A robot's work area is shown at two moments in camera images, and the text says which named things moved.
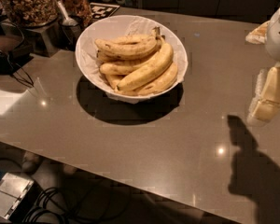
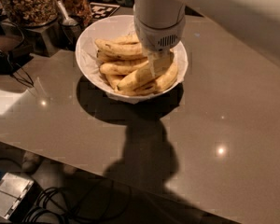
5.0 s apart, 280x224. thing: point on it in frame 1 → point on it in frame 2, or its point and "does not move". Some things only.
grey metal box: (7, 192) does not move
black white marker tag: (101, 10) does not move
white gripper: (278, 35) → (157, 36)
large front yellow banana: (147, 69) does not move
